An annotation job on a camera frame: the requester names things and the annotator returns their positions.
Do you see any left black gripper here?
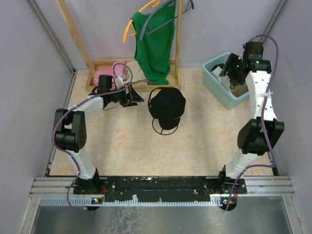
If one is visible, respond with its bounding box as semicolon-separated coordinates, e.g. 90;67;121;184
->
108;82;144;107

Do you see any khaki cap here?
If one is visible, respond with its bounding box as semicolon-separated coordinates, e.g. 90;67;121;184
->
230;83;248;97

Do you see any black cap gold logo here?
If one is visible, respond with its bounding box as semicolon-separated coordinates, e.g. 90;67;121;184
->
147;87;187;130

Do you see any black wire hat stand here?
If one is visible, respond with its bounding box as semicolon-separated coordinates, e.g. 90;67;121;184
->
147;86;182;136

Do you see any wooden clothes rack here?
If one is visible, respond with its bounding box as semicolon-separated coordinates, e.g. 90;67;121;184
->
56;0;183;91

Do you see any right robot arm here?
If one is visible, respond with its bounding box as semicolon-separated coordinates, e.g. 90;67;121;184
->
217;41;285;193

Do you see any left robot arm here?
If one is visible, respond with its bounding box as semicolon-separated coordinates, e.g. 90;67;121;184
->
52;75;144;194

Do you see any black cap in bin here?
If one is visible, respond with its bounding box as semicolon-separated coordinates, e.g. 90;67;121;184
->
211;63;225;71

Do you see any white cap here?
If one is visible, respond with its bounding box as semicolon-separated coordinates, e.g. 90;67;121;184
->
211;68;230;90

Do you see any beige folded cloth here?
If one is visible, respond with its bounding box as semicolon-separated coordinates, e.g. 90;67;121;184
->
124;60;150;85

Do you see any light blue plastic bin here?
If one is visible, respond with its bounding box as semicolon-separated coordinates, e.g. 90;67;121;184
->
202;53;249;110

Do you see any pink folded cloth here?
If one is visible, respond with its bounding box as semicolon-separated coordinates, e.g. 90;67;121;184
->
92;60;126;86

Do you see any green tank top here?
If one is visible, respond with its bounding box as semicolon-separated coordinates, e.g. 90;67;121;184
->
132;0;176;85

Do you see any yellow clothes hanger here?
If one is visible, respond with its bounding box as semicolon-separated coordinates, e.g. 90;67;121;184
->
122;0;160;43

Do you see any grey-blue clothes hanger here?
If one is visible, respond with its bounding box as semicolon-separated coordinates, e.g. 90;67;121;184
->
139;0;195;41

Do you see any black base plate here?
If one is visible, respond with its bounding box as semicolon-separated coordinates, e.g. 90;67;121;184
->
72;176;247;202

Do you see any aluminium rail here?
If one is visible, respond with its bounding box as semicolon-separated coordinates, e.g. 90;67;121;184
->
30;176;294;211

